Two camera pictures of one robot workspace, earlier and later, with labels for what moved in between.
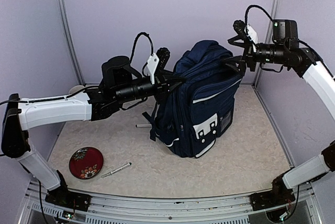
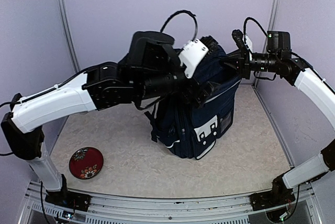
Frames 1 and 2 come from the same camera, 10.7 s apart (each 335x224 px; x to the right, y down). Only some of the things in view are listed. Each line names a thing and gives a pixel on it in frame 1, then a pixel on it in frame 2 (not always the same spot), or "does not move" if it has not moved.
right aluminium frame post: (274, 13) does not move
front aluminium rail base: (226, 210) does not move
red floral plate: (85, 163) does not move
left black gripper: (163, 79) -> (189, 94)
